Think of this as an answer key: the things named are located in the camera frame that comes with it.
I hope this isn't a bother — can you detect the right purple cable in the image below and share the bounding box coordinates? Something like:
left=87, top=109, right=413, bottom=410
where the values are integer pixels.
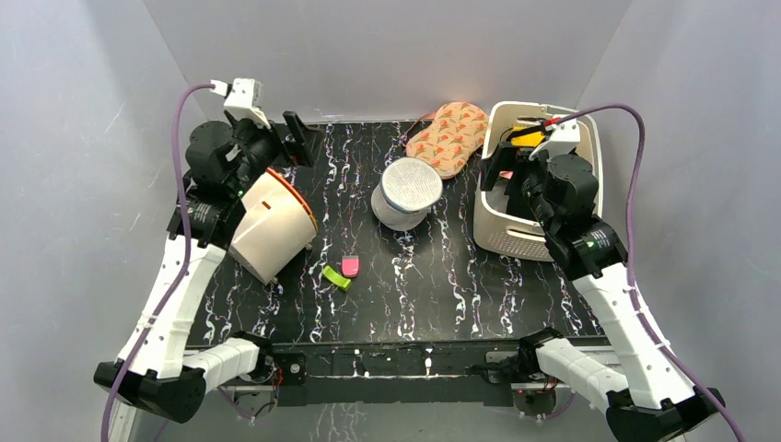
left=556, top=103, right=747, bottom=442

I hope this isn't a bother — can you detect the green clip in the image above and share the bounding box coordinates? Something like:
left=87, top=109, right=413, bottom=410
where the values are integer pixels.
left=321, top=265, right=352, bottom=291

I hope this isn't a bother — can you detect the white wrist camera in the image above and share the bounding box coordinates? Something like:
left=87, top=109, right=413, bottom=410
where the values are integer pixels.
left=530, top=115, right=581, bottom=159
left=224, top=78, right=271, bottom=129

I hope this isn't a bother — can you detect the cream plastic laundry basket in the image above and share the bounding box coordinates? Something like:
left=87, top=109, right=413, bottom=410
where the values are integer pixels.
left=473, top=100, right=603, bottom=262

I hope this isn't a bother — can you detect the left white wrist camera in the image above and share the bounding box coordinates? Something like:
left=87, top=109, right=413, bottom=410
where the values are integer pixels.
left=224, top=78, right=271, bottom=129

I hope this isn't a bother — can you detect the yellow bra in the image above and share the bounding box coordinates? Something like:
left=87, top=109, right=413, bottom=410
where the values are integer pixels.
left=506, top=125, right=546, bottom=147

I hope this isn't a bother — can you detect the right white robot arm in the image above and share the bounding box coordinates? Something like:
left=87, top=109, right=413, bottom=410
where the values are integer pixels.
left=480, top=143, right=725, bottom=441

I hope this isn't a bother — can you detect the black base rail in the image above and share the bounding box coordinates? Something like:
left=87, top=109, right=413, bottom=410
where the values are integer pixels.
left=273, top=338, right=543, bottom=407

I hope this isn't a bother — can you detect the pink clip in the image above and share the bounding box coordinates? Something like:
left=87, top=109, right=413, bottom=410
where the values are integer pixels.
left=341, top=255, right=360, bottom=279

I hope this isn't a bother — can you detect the white mesh laundry bag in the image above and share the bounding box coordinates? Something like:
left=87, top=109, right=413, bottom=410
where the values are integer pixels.
left=371, top=157, right=443, bottom=231

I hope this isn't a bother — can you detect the white orange cylindrical container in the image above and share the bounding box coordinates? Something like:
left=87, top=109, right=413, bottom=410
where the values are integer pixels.
left=228, top=168, right=319, bottom=285

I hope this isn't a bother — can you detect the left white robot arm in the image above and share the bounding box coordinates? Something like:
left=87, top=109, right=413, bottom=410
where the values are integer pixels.
left=93, top=111, right=325, bottom=423

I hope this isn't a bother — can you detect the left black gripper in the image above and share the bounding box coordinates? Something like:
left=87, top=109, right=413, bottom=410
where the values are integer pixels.
left=229, top=112, right=326, bottom=197

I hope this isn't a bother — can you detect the floral orange mesh bag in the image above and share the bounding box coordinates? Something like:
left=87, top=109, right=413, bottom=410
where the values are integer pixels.
left=405, top=101, right=488, bottom=180

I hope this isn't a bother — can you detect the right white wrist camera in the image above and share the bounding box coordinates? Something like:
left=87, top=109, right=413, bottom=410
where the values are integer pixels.
left=530, top=115, right=581, bottom=159

